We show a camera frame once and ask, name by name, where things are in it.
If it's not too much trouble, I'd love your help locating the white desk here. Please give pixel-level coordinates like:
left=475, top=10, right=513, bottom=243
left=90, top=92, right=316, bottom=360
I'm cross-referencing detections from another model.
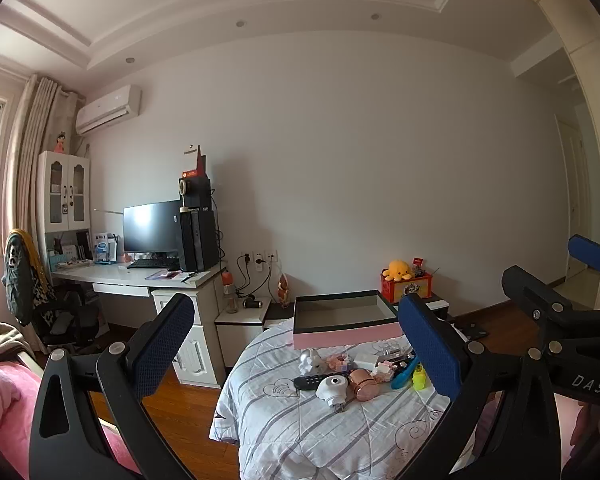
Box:
left=50, top=262, right=228, bottom=386

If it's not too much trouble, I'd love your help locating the rose gold jar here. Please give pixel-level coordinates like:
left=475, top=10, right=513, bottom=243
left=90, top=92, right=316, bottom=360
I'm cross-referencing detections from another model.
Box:
left=349, top=368, right=381, bottom=402

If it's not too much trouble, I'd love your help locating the person's right hand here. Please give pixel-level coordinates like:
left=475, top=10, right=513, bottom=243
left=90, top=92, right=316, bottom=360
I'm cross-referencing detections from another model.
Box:
left=570, top=401, right=600, bottom=453

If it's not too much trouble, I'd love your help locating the black computer tower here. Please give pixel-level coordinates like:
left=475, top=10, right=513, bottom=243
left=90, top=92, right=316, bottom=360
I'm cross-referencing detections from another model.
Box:
left=180, top=208, right=220, bottom=272

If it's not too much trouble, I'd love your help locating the white low nightstand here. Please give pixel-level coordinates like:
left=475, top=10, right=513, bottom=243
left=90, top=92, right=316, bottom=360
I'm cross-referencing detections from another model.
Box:
left=214, top=296, right=271, bottom=386

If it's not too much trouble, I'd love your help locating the orange-cap water bottle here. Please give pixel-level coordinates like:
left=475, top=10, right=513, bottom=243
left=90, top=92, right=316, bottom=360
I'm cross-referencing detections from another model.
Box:
left=221, top=270, right=239, bottom=314

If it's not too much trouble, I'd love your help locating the round table striped cloth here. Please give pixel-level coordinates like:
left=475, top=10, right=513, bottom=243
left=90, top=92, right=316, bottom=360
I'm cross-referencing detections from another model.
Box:
left=210, top=317, right=481, bottom=480

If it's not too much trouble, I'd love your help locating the dark patterned jacket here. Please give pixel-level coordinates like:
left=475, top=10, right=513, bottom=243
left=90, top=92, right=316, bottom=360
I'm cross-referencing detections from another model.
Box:
left=1, top=229, right=56, bottom=323

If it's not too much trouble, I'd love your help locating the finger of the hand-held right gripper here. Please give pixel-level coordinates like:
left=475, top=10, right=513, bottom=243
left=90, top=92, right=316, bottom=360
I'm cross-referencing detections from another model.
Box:
left=567, top=234, right=600, bottom=277
left=501, top=266, right=588, bottom=356

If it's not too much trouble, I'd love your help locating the pink blanket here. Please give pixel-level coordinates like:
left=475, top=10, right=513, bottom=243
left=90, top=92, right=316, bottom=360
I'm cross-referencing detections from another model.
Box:
left=0, top=360, right=141, bottom=480

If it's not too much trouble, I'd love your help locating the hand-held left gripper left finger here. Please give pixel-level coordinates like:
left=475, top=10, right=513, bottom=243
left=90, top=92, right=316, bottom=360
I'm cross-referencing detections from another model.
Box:
left=28, top=292, right=196, bottom=480

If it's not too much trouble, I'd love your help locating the blue pen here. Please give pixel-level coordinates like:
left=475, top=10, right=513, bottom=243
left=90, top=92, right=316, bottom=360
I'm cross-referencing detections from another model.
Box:
left=391, top=355, right=421, bottom=390

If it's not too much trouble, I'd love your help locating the white bunny figurine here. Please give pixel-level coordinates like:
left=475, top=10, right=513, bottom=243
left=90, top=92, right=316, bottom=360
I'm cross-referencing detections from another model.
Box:
left=300, top=350, right=326, bottom=376

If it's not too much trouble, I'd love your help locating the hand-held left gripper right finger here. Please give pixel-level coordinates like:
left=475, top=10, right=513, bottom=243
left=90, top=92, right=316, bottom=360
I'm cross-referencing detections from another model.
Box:
left=397, top=294, right=563, bottom=480

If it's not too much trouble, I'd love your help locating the yellow octopus plush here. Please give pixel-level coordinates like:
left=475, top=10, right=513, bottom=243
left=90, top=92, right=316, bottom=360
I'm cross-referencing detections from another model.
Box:
left=383, top=259, right=415, bottom=282

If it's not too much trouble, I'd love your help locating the black floor scale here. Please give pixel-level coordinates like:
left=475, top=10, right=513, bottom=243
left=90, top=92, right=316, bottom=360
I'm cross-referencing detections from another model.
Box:
left=452, top=322, right=488, bottom=338

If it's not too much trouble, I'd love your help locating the computer monitor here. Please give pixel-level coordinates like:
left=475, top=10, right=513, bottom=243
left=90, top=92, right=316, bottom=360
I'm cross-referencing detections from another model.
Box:
left=123, top=200, right=182, bottom=256

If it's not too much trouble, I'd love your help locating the wall socket row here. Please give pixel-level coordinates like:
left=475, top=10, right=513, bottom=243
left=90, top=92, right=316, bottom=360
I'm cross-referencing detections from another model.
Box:
left=240, top=249, right=279, bottom=267

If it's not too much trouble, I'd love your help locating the blue white box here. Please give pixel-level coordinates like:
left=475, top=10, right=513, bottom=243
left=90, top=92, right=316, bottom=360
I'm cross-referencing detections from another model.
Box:
left=92, top=232, right=118, bottom=264

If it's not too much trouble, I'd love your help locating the white door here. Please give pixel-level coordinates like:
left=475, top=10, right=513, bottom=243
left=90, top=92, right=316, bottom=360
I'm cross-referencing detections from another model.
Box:
left=555, top=115, right=588, bottom=281

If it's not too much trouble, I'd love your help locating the beige curtain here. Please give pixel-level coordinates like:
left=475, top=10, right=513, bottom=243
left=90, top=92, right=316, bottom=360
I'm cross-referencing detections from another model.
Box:
left=2, top=75, right=81, bottom=256

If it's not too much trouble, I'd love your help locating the black speaker box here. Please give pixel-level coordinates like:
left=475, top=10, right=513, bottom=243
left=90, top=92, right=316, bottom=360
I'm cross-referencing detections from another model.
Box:
left=179, top=176, right=213, bottom=211

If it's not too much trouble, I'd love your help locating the black remote control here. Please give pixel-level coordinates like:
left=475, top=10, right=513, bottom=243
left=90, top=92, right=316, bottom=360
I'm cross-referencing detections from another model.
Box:
left=293, top=374, right=331, bottom=392

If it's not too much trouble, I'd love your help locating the beige blanket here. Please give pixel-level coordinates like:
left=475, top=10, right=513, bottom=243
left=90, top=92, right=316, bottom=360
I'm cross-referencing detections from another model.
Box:
left=0, top=315, right=36, bottom=366

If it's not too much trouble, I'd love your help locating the pink storage box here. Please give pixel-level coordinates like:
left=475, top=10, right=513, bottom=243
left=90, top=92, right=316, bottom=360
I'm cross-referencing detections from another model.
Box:
left=292, top=290, right=403, bottom=350

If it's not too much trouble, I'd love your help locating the red paper ornament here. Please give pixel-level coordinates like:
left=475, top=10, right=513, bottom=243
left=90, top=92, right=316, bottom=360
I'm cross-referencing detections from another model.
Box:
left=182, top=145, right=207, bottom=179

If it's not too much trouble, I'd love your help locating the white glass-door cabinet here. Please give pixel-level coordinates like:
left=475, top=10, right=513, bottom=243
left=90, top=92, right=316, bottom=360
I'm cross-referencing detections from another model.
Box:
left=36, top=151, right=92, bottom=261

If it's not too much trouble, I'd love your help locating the white round plug-in device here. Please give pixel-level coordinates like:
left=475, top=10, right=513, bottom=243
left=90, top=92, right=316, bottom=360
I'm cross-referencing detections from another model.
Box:
left=316, top=375, right=353, bottom=413

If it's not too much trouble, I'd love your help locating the cream wardrobe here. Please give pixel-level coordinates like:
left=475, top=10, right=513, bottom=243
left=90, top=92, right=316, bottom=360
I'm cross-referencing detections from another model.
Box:
left=527, top=0, right=600, bottom=311

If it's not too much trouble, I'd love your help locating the red toy box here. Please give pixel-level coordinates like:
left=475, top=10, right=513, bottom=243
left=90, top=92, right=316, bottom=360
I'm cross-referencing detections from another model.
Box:
left=381, top=267, right=433, bottom=303

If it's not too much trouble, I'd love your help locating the white air conditioner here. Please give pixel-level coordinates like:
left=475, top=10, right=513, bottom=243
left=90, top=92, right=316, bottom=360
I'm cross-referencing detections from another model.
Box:
left=75, top=85, right=142, bottom=136

